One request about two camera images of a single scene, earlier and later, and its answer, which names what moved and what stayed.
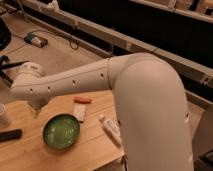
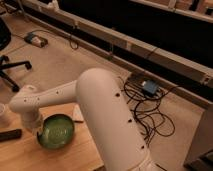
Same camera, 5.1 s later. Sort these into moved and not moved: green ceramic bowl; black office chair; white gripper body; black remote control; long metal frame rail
Moved: white gripper body; green ceramic bowl
Not moved: black remote control; long metal frame rail; black office chair
